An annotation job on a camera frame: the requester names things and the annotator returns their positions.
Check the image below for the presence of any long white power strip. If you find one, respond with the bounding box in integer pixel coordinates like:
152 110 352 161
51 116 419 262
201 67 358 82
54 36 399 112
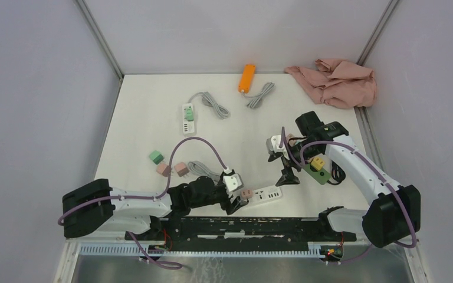
248 185 283 206

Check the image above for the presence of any pink plug from orange strip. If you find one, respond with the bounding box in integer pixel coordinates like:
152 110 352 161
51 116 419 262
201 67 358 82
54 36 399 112
156 162 172 177

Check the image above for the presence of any green plug from orange strip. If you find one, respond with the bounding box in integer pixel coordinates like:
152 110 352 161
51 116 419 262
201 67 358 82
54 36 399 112
148 150 165 165

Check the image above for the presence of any small white power strip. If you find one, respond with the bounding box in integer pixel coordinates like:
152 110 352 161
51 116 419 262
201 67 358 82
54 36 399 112
182 103 196 136

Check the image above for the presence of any orange power strip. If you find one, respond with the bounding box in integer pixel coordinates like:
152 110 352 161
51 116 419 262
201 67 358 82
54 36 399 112
238 64 256 94

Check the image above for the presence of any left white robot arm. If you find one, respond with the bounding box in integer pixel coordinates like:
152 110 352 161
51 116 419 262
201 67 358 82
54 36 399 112
58 176 249 240

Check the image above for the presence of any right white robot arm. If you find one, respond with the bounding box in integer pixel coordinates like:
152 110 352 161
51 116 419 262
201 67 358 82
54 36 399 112
266 111 421 248

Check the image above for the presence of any yellow plug on green strip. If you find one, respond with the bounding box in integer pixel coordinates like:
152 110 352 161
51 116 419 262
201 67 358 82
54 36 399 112
310 157 326 171

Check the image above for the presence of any green plug on white strip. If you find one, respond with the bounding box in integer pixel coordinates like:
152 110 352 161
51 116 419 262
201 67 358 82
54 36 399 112
184 107 194 121

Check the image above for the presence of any dark green power strip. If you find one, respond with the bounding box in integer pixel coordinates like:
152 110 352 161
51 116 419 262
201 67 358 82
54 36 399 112
303 164 331 185

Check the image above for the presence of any pink crumpled cloth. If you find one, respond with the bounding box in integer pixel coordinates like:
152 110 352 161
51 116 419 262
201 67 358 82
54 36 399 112
284 58 378 109

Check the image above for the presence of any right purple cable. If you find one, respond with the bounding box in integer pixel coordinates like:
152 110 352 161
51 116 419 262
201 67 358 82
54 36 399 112
280 127 418 266

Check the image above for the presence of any purple cable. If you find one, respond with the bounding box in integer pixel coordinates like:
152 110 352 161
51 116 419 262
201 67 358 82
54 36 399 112
280 127 418 266
57 136 229 270

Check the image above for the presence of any black power cable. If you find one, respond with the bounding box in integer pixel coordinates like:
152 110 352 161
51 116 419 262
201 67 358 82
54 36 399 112
328 162 346 186

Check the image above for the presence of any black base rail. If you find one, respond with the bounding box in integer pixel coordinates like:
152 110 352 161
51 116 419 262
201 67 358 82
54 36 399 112
135 216 357 252

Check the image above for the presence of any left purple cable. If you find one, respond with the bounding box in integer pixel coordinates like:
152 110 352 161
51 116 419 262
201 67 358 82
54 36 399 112
57 136 229 270

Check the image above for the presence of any grey cable of white strip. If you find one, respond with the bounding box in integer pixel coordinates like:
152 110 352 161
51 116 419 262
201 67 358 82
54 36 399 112
188 91 231 120

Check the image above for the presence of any grey cable of orange strip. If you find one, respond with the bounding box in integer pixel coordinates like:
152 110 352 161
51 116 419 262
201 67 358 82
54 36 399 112
244 81 276 110

